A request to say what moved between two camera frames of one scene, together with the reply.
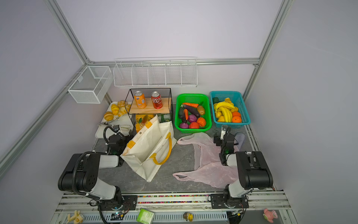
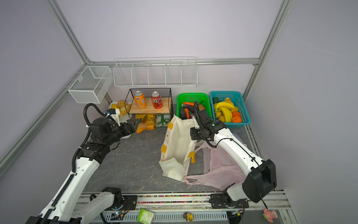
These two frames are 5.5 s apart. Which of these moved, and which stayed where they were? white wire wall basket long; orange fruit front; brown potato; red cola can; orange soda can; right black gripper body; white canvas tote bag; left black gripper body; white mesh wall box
Moved: right black gripper body; left black gripper body; white canvas tote bag
Stayed: orange soda can; orange fruit front; white wire wall basket long; white mesh wall box; brown potato; red cola can
